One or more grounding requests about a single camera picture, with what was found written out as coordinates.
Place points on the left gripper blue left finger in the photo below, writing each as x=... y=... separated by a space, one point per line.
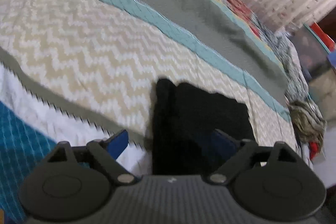
x=116 y=144

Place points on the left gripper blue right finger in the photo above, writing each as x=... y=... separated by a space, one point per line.
x=222 y=145

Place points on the black pants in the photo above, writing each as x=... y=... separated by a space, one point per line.
x=183 y=119

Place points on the crumpled olive patterned cloth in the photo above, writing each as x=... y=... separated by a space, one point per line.
x=308 y=120

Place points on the patterned bedsheet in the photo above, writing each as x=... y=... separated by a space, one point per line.
x=78 y=70

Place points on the dark storage box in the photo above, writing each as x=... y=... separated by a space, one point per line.
x=312 y=52

